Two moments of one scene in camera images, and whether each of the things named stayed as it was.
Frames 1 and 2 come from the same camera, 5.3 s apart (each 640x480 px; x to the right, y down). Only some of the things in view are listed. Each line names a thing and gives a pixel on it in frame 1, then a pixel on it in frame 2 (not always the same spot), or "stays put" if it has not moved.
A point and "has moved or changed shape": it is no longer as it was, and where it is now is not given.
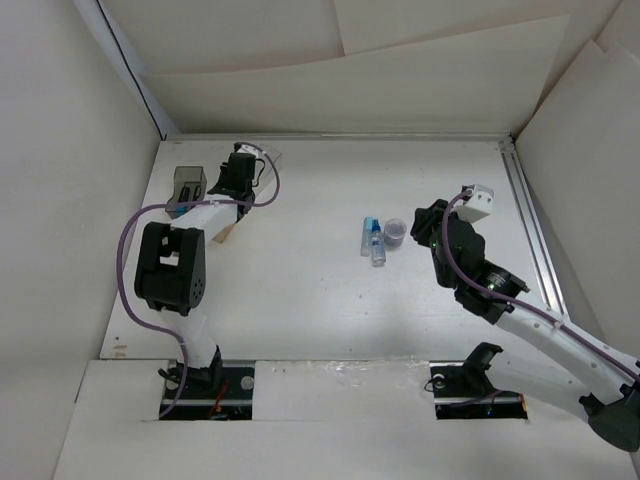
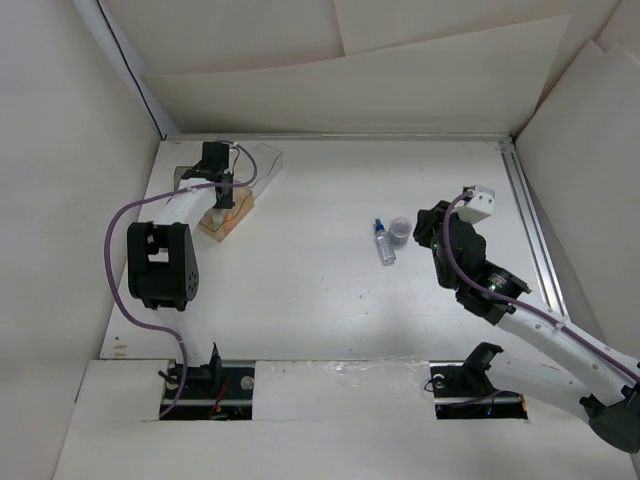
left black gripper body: x=223 y=169 -> x=229 y=175
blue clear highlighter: x=366 y=239 has moved or changed shape
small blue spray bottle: x=377 y=245 has moved or changed shape
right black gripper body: x=426 y=231 stays put
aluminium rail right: x=532 y=226 stays put
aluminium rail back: x=341 y=137 stays put
